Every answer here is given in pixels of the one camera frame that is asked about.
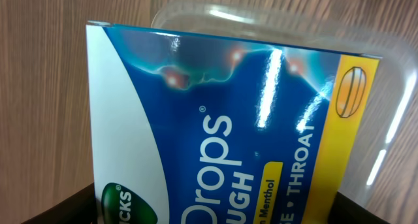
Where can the blue yellow VapoDrops box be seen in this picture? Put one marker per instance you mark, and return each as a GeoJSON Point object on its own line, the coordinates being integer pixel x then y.
{"type": "Point", "coordinates": [190, 128]}

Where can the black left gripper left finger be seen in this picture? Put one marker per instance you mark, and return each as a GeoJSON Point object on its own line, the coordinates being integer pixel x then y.
{"type": "Point", "coordinates": [80, 208]}

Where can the clear plastic container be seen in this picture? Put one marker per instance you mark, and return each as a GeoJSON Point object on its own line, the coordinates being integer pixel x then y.
{"type": "Point", "coordinates": [394, 84]}

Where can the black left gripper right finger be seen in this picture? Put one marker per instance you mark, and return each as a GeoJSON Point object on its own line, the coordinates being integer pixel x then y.
{"type": "Point", "coordinates": [346, 211]}

